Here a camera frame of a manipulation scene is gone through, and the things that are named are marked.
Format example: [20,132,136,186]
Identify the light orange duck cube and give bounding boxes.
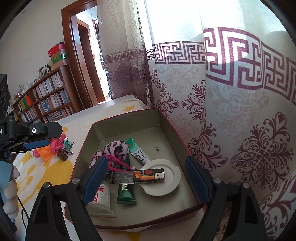
[37,145,54,162]

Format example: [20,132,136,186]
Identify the pink knotted foam tube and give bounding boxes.
[33,133,66,157]

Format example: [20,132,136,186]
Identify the teal binder clip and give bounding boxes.
[63,136,75,151]

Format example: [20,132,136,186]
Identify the white gloved left hand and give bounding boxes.
[4,166,20,219]

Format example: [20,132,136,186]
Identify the yellow white towel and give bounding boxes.
[12,98,149,241]

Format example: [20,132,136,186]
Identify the small brown block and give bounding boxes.
[56,151,68,162]

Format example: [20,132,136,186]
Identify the wooden bookshelf with books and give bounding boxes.
[13,65,83,123]

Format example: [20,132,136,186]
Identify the white red paper packet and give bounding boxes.
[86,181,116,218]

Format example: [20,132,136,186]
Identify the white ceramic dish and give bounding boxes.
[140,159,181,196]

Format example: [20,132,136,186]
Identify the red tin storage box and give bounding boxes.
[64,108,206,230]

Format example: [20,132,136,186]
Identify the stack of coloured boxes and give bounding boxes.
[48,41,70,71]

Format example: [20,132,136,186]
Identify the black orange lighter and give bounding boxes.
[110,168,165,184]

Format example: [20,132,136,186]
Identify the pink leopard plush toy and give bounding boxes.
[89,140,136,172]

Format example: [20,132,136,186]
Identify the white green paint tube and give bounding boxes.
[126,138,151,165]

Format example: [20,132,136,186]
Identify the patterned white purple curtain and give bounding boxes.
[96,1,295,240]

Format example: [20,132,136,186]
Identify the black cable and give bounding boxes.
[17,196,30,230]

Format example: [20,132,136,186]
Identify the wooden door frame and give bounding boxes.
[61,1,109,109]

